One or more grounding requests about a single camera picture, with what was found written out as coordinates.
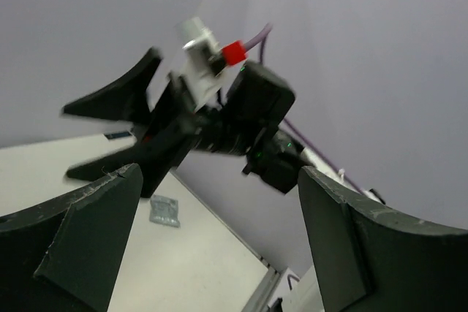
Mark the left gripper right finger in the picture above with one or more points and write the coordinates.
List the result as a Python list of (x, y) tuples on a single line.
[(370, 257)]

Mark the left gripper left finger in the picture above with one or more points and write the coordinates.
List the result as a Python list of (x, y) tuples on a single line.
[(64, 254)]

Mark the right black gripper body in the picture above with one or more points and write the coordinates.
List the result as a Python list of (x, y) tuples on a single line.
[(170, 135)]

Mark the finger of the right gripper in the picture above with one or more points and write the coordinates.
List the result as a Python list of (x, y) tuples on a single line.
[(125, 99), (95, 169)]

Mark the silver grey sachet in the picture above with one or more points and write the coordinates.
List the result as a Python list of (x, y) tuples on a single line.
[(164, 211)]

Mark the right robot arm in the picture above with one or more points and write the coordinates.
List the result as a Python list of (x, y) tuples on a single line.
[(244, 123)]

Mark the blue table label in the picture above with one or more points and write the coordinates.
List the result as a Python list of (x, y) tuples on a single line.
[(118, 135)]

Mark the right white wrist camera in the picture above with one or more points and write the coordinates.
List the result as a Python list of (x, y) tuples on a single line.
[(207, 60)]

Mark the aluminium right rail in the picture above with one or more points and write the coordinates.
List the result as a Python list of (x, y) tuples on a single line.
[(259, 299)]

